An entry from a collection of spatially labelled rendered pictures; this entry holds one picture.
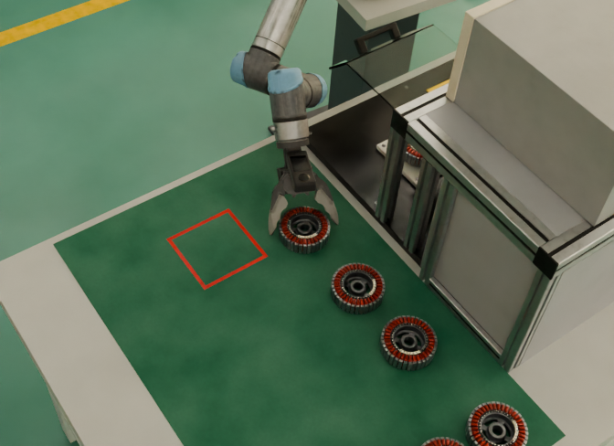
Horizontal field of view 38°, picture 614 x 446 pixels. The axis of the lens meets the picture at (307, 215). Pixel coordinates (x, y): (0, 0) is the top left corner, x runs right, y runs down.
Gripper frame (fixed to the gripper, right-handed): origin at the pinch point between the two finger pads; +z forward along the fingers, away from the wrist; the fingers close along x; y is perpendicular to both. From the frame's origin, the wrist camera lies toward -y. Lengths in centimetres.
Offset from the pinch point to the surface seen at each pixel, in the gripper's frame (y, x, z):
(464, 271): -24.1, -27.2, 8.0
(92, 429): -28, 48, 25
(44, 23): 184, 67, -62
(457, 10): 175, -102, -47
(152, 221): 8.0, 32.5, -5.8
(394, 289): -11.3, -15.8, 12.9
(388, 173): -10.0, -17.5, -11.7
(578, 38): -41, -46, -35
